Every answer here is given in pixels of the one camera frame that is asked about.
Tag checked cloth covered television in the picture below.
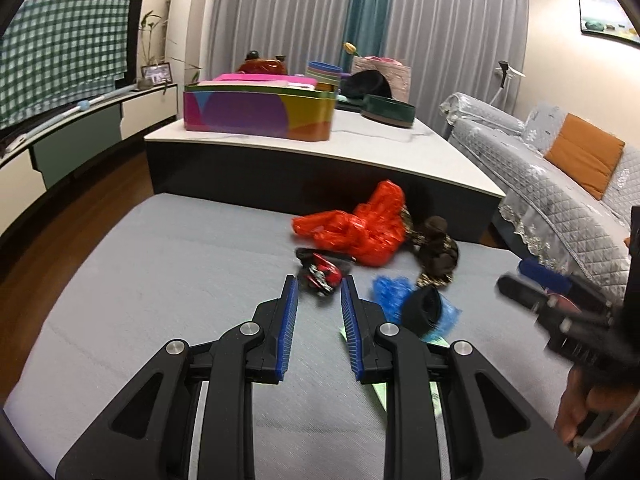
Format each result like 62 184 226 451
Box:
1 0 143 130

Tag red teapot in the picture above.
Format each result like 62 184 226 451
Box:
236 50 288 75

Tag dark green round box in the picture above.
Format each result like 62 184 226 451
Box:
360 94 416 128

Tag teal curtain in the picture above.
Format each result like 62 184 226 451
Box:
342 0 390 56

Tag black red snack wrapper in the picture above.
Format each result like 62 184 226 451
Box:
295 247 356 297

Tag picture frame on cabinet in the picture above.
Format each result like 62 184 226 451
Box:
141 63 172 86

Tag grey mat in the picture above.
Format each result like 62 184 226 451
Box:
3 192 591 480

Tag potted plant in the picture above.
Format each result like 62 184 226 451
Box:
136 10 201 91

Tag orange plastic bag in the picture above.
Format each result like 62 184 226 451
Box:
292 180 406 268

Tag orange cushion far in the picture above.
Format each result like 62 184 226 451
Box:
544 114 625 200

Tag stacked coloured bowls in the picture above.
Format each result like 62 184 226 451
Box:
305 61 343 92

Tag grey curtain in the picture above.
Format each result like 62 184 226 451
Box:
203 0 529 131

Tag dark floral cloth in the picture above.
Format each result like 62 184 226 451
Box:
400 207 460 288

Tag right hand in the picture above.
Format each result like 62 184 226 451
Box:
553 367 639 444

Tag colourful rectangular box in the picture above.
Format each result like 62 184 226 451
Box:
183 73 336 142

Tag wall picture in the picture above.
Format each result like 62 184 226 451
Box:
578 0 639 44

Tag tv cabinet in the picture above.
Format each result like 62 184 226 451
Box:
1 84 178 231

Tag blue plastic bag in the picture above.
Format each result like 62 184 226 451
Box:
372 275 461 344

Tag grey quilted sofa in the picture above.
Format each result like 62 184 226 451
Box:
440 92 639 299

